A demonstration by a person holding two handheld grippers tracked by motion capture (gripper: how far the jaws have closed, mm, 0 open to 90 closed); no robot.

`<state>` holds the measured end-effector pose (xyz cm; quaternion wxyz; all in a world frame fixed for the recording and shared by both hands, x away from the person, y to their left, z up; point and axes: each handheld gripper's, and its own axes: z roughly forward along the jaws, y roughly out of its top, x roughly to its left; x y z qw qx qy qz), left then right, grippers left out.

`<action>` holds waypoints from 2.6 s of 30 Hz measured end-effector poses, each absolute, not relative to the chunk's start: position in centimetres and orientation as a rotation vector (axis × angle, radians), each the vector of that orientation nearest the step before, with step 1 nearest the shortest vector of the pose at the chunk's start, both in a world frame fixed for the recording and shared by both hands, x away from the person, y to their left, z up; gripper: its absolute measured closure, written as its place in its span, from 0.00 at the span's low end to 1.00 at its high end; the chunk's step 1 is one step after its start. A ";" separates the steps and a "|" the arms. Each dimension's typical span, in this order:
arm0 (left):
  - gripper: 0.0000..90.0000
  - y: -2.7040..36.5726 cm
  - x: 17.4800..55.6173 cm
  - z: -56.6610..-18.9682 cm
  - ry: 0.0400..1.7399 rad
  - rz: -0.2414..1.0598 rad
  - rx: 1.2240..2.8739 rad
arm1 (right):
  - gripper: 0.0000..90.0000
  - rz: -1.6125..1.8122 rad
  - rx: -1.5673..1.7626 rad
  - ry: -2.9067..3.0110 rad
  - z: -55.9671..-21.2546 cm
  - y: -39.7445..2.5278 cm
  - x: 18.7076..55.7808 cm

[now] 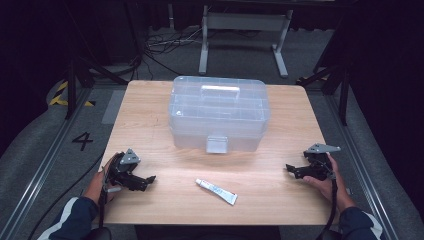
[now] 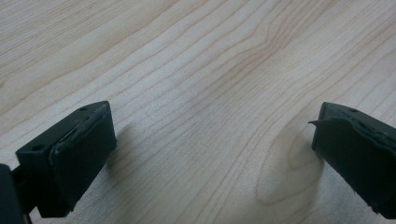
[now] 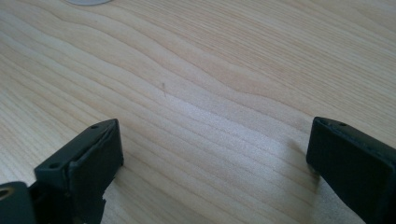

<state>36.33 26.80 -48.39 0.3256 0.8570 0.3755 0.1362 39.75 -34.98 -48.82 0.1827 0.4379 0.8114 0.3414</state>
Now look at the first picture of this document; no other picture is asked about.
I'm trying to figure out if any bundle of floor cables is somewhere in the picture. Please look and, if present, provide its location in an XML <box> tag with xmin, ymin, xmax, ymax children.
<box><xmin>143</xmin><ymin>27</ymin><xmax>205</xmax><ymax>77</ymax></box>

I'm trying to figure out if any white ointment tube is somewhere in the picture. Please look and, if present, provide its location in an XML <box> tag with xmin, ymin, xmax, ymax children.
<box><xmin>194</xmin><ymin>178</ymin><xmax>239</xmax><ymax>206</ymax></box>

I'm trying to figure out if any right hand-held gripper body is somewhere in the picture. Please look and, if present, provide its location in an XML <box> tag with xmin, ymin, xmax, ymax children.
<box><xmin>303</xmin><ymin>143</ymin><xmax>342</xmax><ymax>181</ymax></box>

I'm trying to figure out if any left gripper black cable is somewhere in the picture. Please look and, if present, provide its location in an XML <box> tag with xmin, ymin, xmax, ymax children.
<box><xmin>98</xmin><ymin>166</ymin><xmax>112</xmax><ymax>229</ymax></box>

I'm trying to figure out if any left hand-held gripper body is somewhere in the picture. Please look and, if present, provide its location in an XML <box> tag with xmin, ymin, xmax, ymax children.
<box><xmin>107</xmin><ymin>148</ymin><xmax>142</xmax><ymax>188</ymax></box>

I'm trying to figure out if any grey metal stand frame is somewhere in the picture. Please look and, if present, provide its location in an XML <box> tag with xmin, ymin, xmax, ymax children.
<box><xmin>198</xmin><ymin>4</ymin><xmax>294</xmax><ymax>79</ymax></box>

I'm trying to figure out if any person's left hand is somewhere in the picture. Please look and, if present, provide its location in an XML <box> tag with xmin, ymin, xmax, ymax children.
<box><xmin>83</xmin><ymin>153</ymin><xmax>123</xmax><ymax>203</ymax></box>

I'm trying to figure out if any person's right hand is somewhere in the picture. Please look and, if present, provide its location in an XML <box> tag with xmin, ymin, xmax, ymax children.
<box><xmin>303</xmin><ymin>153</ymin><xmax>356</xmax><ymax>213</ymax></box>

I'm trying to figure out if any clear plastic storage box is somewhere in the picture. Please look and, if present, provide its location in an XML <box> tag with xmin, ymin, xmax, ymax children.
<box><xmin>168</xmin><ymin>75</ymin><xmax>272</xmax><ymax>155</ymax></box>

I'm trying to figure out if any black floor cable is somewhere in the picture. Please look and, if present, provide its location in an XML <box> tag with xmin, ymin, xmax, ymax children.
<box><xmin>27</xmin><ymin>152</ymin><xmax>105</xmax><ymax>240</ymax></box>

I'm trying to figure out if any yellow black hazard tape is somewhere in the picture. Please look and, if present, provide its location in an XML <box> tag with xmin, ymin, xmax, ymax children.
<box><xmin>48</xmin><ymin>80</ymin><xmax>97</xmax><ymax>108</ymax></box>

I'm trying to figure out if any aluminium floor rail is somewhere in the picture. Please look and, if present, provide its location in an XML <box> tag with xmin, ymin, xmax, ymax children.
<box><xmin>324</xmin><ymin>94</ymin><xmax>401</xmax><ymax>240</ymax></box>
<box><xmin>0</xmin><ymin>88</ymin><xmax>93</xmax><ymax>240</ymax></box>

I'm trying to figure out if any black metal stand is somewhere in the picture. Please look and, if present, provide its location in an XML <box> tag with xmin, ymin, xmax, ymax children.
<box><xmin>295</xmin><ymin>63</ymin><xmax>352</xmax><ymax>127</ymax></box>
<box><xmin>64</xmin><ymin>56</ymin><xmax>130</xmax><ymax>121</ymax></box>

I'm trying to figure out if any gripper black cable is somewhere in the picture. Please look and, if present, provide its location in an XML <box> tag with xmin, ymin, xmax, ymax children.
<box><xmin>98</xmin><ymin>166</ymin><xmax>112</xmax><ymax>229</ymax></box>
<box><xmin>315</xmin><ymin>173</ymin><xmax>338</xmax><ymax>240</ymax></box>

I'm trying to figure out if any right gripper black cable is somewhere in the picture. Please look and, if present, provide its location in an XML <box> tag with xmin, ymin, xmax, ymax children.
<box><xmin>315</xmin><ymin>173</ymin><xmax>338</xmax><ymax>240</ymax></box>

